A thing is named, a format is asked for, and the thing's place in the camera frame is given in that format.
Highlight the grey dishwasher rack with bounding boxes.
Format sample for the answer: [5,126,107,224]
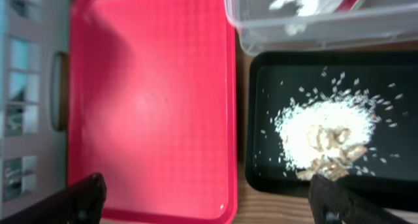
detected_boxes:
[1,0,71,217]

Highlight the rice food leftovers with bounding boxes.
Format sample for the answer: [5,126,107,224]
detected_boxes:
[259,65,409,182]

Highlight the clear plastic bin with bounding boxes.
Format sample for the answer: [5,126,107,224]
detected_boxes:
[224,0,417,56]

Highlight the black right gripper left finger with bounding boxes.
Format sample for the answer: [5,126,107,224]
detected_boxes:
[1,173,107,224]

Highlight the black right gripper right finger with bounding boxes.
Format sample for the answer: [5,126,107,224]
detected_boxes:
[308,175,410,224]

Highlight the red plastic tray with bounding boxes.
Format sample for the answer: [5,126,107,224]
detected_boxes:
[68,0,238,223]

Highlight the white tissue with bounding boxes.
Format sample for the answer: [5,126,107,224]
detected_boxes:
[269,0,344,17]

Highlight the black food waste tray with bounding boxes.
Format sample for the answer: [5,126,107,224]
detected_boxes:
[245,52,417,212]

